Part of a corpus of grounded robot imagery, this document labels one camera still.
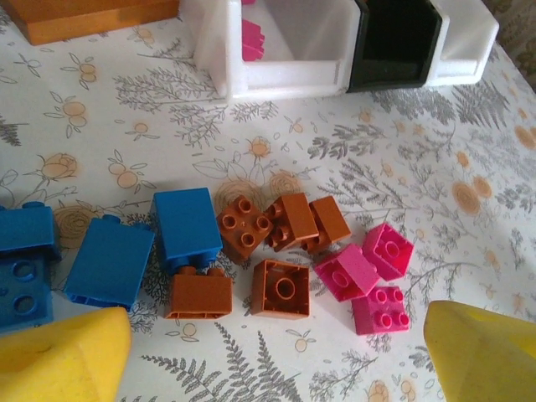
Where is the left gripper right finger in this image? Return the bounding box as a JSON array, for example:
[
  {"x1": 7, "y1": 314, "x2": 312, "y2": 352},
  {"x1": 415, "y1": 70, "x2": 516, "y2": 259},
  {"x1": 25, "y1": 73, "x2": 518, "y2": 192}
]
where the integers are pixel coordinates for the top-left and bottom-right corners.
[{"x1": 422, "y1": 299, "x2": 536, "y2": 402}]

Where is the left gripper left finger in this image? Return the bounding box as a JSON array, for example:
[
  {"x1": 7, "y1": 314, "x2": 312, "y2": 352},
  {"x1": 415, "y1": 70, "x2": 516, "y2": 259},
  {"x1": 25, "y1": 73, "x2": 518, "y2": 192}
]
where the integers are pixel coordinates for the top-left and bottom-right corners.
[{"x1": 0, "y1": 307, "x2": 133, "y2": 402}]

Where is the gold wire stand orange base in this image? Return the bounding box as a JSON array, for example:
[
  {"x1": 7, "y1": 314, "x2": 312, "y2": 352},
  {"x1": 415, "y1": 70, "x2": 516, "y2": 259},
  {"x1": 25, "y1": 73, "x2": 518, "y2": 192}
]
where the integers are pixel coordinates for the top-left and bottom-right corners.
[{"x1": 0, "y1": 0, "x2": 181, "y2": 46}]

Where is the white plastic bin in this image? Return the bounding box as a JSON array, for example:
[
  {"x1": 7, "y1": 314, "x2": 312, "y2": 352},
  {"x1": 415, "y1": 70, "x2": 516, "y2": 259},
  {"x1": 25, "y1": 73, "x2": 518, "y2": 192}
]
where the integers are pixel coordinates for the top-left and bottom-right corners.
[
  {"x1": 426, "y1": 0, "x2": 502, "y2": 88},
  {"x1": 180, "y1": 0, "x2": 361, "y2": 101}
]

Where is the blue lego brick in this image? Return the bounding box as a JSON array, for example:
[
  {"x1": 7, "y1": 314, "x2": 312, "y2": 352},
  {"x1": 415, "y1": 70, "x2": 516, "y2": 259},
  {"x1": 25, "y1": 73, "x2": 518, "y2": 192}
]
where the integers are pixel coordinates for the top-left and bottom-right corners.
[
  {"x1": 151, "y1": 187, "x2": 224, "y2": 273},
  {"x1": 0, "y1": 199, "x2": 62, "y2": 263},
  {"x1": 63, "y1": 214, "x2": 157, "y2": 312},
  {"x1": 0, "y1": 250, "x2": 55, "y2": 336}
]

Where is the brown lego brick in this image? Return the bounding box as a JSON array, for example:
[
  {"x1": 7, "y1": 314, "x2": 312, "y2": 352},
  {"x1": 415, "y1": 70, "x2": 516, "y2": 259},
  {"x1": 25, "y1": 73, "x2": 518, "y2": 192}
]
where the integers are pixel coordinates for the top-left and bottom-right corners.
[
  {"x1": 163, "y1": 267, "x2": 235, "y2": 322},
  {"x1": 307, "y1": 195, "x2": 352, "y2": 255},
  {"x1": 250, "y1": 258, "x2": 311, "y2": 322},
  {"x1": 264, "y1": 193, "x2": 322, "y2": 253},
  {"x1": 215, "y1": 194, "x2": 270, "y2": 265}
]

